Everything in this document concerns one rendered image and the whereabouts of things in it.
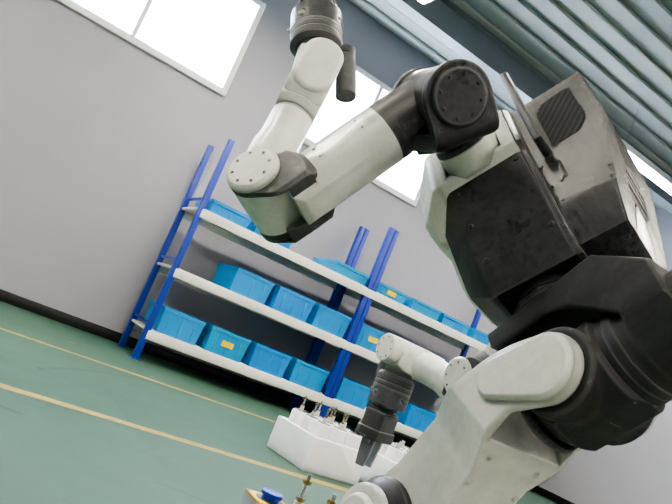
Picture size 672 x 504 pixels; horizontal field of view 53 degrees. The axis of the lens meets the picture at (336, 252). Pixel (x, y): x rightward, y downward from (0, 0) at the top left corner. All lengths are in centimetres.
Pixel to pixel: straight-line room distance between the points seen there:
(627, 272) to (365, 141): 37
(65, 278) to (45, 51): 190
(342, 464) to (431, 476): 284
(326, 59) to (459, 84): 25
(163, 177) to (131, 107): 66
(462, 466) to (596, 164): 43
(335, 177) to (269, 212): 10
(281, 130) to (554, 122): 40
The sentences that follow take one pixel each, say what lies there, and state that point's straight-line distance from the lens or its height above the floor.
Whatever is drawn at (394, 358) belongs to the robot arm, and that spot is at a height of 64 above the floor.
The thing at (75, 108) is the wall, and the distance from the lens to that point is 624.
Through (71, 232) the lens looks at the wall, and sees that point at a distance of 618.
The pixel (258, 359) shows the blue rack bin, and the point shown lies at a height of 34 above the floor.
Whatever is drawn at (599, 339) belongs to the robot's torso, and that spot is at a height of 72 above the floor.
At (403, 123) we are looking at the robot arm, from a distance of 95.
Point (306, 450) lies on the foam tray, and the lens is 366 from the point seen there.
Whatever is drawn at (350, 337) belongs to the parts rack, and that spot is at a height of 83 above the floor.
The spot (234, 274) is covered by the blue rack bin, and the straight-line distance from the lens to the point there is 582.
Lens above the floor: 58
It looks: 8 degrees up
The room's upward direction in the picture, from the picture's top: 22 degrees clockwise
